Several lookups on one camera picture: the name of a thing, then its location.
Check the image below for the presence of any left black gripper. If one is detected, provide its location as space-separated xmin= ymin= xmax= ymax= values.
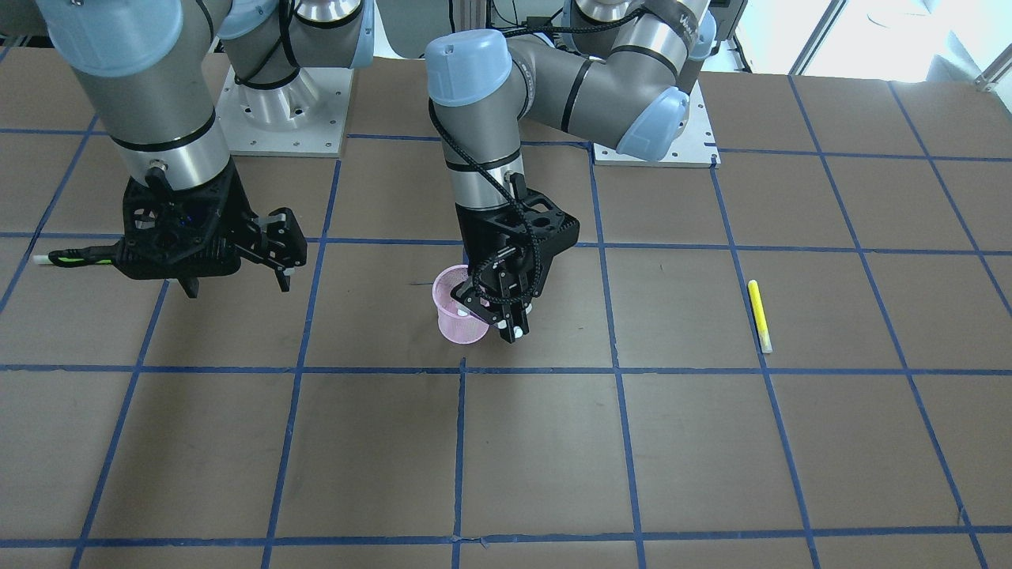
xmin=451 ymin=173 xmax=580 ymax=345

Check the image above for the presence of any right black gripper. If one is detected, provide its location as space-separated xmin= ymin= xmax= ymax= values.
xmin=47 ymin=162 xmax=308 ymax=300

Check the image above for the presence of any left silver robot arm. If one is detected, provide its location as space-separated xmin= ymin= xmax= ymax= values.
xmin=425 ymin=1 xmax=718 ymax=343

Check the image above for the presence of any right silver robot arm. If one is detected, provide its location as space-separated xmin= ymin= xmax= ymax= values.
xmin=2 ymin=1 xmax=376 ymax=298

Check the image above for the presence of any pink mesh cup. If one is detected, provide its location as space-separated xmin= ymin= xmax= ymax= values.
xmin=432 ymin=264 xmax=490 ymax=345

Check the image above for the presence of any green pen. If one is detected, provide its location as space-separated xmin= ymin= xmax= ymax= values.
xmin=30 ymin=250 xmax=115 ymax=269

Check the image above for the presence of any yellow pen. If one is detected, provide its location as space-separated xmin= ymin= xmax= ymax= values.
xmin=746 ymin=280 xmax=773 ymax=354

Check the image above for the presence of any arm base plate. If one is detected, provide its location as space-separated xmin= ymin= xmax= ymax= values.
xmin=593 ymin=82 xmax=722 ymax=168
xmin=217 ymin=68 xmax=355 ymax=158

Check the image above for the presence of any aluminium frame post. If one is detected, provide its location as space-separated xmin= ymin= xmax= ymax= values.
xmin=448 ymin=0 xmax=490 ymax=32

